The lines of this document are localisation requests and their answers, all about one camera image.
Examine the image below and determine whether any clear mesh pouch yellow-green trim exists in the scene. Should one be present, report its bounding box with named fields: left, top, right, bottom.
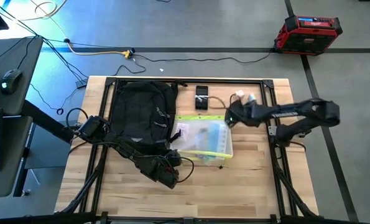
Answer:
left=169, top=114, right=234, bottom=170

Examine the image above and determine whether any black backpack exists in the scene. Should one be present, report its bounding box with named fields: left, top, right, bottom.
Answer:
left=109, top=80, right=188, bottom=158

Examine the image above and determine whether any dark grey desk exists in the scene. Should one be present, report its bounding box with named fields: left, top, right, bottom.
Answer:
left=0, top=115, right=34, bottom=198
left=0, top=37, right=44, bottom=116

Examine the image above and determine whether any red black jobsite radio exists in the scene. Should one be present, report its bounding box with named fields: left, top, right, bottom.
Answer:
left=273, top=14, right=343, bottom=56

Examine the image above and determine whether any black radio power cable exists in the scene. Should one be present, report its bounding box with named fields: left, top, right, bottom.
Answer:
left=131, top=51, right=273, bottom=65

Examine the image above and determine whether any blue white pill organizer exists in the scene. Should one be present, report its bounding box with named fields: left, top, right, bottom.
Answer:
left=208, top=123, right=229, bottom=151

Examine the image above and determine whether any yellow extension cord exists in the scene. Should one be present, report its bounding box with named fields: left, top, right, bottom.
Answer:
left=65, top=42, right=133, bottom=60

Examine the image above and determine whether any brown braided cable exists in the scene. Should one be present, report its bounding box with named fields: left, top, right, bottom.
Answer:
left=208, top=94, right=239, bottom=110

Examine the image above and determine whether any black computer mouse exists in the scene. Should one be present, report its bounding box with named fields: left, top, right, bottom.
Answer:
left=0, top=68, right=23, bottom=95

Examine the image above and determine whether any pale green face mask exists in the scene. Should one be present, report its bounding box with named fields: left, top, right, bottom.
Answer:
left=200, top=154, right=224, bottom=167

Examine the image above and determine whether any black smartphone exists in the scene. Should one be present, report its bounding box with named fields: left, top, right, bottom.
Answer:
left=195, top=85, right=210, bottom=111

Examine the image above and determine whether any black aluminium table frame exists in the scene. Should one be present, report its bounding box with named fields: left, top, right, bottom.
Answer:
left=55, top=76, right=321, bottom=224

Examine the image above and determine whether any cream floor cable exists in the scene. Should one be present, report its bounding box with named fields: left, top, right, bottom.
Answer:
left=16, top=0, right=68, bottom=44

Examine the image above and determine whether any pink card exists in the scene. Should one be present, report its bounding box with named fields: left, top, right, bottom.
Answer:
left=175, top=123, right=189, bottom=141

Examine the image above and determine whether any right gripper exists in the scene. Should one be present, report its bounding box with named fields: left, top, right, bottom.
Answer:
left=224, top=100, right=267, bottom=128

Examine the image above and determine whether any black diagonal desk beam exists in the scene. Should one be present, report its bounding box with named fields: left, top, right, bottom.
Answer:
left=21, top=99, right=75, bottom=144

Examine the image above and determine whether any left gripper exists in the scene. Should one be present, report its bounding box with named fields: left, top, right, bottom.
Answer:
left=147, top=151, right=183, bottom=190

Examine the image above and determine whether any black cable bundle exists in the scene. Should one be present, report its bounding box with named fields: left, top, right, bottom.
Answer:
left=0, top=0, right=89, bottom=82

